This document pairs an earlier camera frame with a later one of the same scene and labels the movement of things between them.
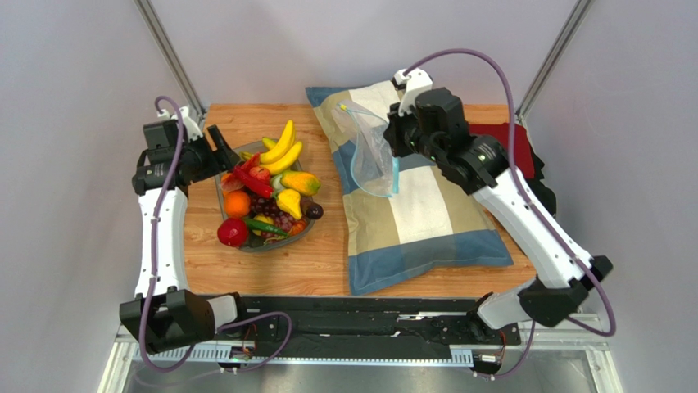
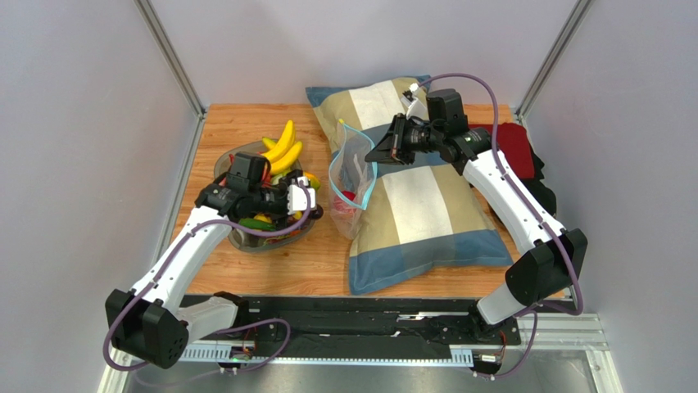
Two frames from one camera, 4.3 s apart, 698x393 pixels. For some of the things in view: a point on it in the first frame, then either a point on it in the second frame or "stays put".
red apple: x=233 y=232 -> x=342 y=207
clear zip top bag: x=374 y=165 -> x=352 y=180
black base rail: x=363 y=326 stays put
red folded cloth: x=523 y=152 stays put
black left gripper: x=224 y=158 -> x=283 y=185
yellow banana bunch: x=283 y=155 stays put
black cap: x=544 y=192 stays put
